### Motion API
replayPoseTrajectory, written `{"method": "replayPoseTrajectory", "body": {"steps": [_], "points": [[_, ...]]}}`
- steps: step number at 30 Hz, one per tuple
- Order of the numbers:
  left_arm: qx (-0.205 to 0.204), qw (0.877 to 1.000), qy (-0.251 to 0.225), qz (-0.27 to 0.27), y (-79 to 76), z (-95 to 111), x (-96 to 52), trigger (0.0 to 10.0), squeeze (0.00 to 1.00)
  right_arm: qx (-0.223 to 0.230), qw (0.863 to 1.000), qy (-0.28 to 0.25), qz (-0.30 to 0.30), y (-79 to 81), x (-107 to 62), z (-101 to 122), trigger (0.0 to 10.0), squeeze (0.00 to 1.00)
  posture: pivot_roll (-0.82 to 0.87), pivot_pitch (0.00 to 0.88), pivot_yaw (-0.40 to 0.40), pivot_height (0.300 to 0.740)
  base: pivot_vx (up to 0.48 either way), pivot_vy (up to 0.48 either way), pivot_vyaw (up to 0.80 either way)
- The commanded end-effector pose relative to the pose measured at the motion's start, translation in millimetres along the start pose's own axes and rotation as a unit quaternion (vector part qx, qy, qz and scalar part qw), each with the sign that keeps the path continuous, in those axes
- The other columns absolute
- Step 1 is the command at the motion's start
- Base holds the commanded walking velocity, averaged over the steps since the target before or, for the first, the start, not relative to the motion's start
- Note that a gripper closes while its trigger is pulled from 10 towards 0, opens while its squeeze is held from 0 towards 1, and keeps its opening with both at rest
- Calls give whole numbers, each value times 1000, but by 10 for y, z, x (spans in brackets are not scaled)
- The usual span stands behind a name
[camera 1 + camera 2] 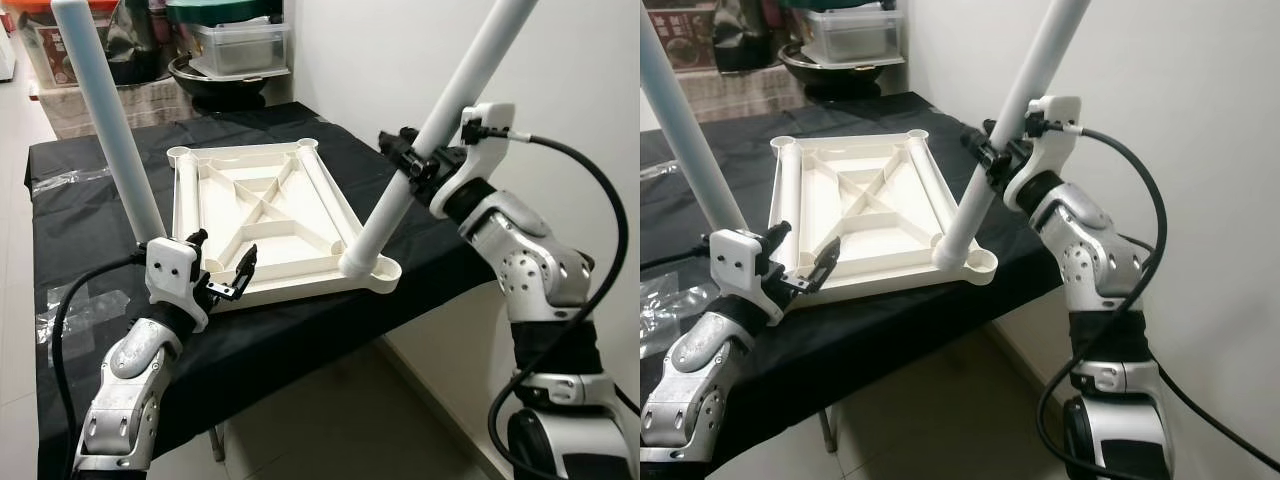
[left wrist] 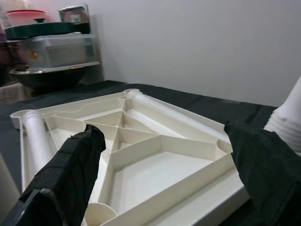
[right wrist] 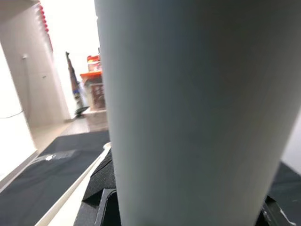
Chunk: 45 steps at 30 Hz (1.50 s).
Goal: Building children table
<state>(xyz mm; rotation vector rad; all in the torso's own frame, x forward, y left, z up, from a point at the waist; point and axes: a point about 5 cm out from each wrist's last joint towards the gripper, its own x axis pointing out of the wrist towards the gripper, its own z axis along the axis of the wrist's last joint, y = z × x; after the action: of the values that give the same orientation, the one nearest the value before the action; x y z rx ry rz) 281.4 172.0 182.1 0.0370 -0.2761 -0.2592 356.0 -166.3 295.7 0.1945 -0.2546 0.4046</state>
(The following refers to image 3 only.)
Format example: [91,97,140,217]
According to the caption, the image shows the red white container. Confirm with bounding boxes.
[86,55,102,72]

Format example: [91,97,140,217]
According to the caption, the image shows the cream plastic table top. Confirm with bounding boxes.
[35,142,111,226]

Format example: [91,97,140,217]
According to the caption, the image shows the patterned beige cloth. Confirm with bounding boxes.
[83,108,110,132]

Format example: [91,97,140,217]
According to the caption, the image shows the dark upright mop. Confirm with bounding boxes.
[65,51,90,119]

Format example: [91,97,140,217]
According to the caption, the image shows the white plastic table leg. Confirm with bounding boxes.
[93,0,301,226]

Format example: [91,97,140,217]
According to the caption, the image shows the red hanging decoration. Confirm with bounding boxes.
[37,4,54,51]

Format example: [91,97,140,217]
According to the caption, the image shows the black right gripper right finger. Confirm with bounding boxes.
[255,195,297,226]

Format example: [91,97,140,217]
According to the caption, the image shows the black table cloth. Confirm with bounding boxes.
[0,130,301,226]

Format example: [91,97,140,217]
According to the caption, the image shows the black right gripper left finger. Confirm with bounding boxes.
[75,149,121,226]

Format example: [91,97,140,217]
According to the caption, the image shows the orange lidded clear storage box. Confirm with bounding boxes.
[79,72,105,111]

